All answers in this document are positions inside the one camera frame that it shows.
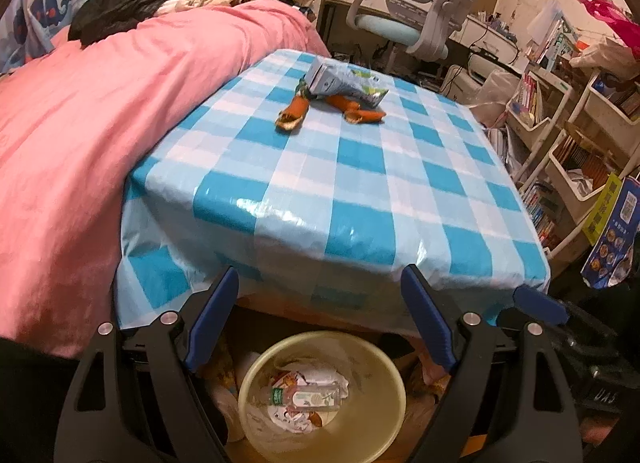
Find clear plastic bottle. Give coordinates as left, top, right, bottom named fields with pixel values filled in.
left=269, top=383, right=351, bottom=410

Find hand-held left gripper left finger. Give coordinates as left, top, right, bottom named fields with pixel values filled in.
left=57, top=265, right=240, bottom=463

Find white ribbed appliance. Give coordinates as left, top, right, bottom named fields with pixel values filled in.
left=440, top=64, right=473, bottom=98

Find pink blanket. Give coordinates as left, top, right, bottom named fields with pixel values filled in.
left=0, top=0, right=331, bottom=359

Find white shelf cart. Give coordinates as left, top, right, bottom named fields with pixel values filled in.
left=502, top=63, right=573, bottom=184
left=520, top=73, right=640, bottom=264

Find blue white checked tablecloth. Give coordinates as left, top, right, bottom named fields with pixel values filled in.
left=114, top=48, right=552, bottom=339

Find beige cloth bag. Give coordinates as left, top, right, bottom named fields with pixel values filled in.
left=570, top=38, right=640, bottom=78

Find pink bag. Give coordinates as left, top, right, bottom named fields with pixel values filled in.
left=577, top=0, right=640, bottom=56

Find clear plastic bag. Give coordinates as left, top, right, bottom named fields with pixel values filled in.
left=465, top=68, right=523, bottom=126

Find yellow waste bin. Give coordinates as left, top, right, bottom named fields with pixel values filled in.
left=237, top=329, right=407, bottom=463

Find white printer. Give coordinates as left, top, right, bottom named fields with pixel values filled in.
left=467, top=50, right=521, bottom=81

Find whale print curtain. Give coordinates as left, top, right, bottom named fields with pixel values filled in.
left=0, top=0, right=141, bottom=74

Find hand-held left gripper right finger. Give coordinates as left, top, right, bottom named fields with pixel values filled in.
left=401, top=264, right=583, bottom=463

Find black jacket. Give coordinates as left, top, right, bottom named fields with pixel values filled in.
left=67, top=0, right=198, bottom=46

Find stack of upright books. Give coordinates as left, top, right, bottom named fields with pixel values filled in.
left=522, top=0, right=581, bottom=68

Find blue paper bag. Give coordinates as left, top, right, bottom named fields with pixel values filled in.
left=580, top=175, right=640, bottom=291

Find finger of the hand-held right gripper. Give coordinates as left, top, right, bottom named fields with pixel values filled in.
left=495, top=287, right=570, bottom=339

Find grey desk chair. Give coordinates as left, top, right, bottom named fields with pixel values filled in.
left=345, top=0, right=487, bottom=78

